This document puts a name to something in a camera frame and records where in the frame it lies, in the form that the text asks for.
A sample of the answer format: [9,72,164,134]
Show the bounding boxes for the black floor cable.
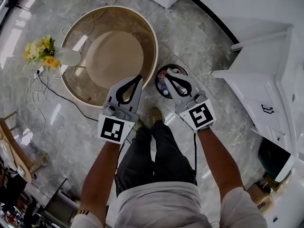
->
[37,73,100,123]

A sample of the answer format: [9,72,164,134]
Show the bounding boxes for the black cabinet handle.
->
[261,104,275,114]

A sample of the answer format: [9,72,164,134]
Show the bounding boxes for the wooden side table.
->
[0,110,48,183]

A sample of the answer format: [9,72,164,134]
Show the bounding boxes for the right hand-held gripper black cable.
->
[193,133,198,188]

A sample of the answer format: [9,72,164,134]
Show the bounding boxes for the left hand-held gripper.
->
[97,74,144,144]

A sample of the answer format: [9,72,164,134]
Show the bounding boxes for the person's left olive shoe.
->
[133,118,143,132]

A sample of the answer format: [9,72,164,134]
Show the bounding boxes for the person's right forearm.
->
[197,127,246,204]

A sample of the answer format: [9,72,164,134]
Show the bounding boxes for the white cabinet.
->
[211,23,304,166]

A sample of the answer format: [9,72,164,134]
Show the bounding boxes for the person's light t-shirt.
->
[70,180,269,228]

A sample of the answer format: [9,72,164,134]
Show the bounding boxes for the black equipment rack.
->
[0,167,82,228]

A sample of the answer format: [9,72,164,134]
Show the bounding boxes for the brown cardboard box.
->
[247,174,274,211]

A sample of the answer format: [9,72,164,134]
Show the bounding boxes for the left hand-held gripper black cable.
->
[115,141,127,177]

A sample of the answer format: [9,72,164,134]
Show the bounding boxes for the white-framed dark panel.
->
[257,136,293,183]

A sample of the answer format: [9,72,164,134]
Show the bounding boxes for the thin white floor cable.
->
[17,74,48,135]

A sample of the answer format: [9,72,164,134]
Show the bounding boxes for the person's left forearm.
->
[80,140,124,215]

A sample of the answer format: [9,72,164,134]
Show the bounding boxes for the round glass coffee table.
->
[59,5,159,108]

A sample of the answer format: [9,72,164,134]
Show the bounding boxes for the white ribbed vase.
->
[54,47,82,67]

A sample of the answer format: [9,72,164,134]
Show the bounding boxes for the person's dark trousers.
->
[114,122,198,196]

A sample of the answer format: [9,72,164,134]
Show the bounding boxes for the person's olive shoe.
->
[151,106,165,125]
[133,118,143,132]

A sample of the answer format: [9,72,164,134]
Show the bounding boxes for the yellow artificial flower bouquet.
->
[23,35,61,73]

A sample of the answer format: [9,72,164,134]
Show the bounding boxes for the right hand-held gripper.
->
[164,72,217,134]

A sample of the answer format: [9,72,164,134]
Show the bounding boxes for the person's right olive shoe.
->
[151,106,165,125]

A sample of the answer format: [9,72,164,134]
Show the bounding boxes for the hand-held gripper black cable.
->
[115,141,127,177]
[193,133,198,188]

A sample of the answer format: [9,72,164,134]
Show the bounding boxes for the small black waste bin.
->
[154,64,189,100]

